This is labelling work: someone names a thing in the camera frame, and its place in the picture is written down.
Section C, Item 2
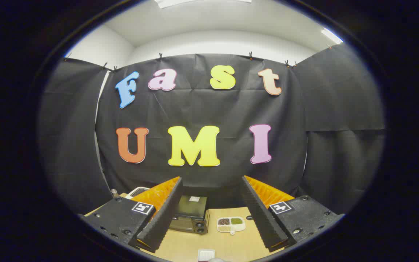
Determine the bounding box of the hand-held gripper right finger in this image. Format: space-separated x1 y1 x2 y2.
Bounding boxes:
240 175 345 253

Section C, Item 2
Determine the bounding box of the white pop-up toaster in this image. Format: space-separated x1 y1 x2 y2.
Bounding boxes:
125 187 150 199

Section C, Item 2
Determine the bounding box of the white divided plate with beans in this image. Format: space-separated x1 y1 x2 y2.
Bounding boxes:
216 217 246 235

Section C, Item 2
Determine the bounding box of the white rectangular dish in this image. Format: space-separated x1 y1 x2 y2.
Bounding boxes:
197 249 216 262

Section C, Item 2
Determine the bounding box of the black toaster oven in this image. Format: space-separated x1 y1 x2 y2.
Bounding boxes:
168 195 210 235

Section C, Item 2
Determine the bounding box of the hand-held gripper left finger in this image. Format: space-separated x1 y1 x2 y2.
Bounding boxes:
78 176 184 253

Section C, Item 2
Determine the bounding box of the ceiling light panel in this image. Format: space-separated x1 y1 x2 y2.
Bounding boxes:
154 0 252 8
320 28 344 45

